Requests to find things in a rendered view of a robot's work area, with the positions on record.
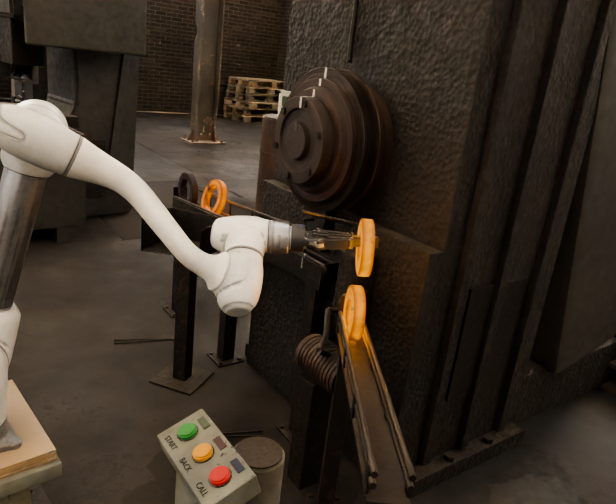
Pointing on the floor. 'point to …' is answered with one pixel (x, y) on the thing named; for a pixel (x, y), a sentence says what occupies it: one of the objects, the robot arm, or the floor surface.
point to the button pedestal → (186, 486)
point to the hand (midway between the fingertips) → (365, 241)
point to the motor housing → (311, 410)
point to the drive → (595, 234)
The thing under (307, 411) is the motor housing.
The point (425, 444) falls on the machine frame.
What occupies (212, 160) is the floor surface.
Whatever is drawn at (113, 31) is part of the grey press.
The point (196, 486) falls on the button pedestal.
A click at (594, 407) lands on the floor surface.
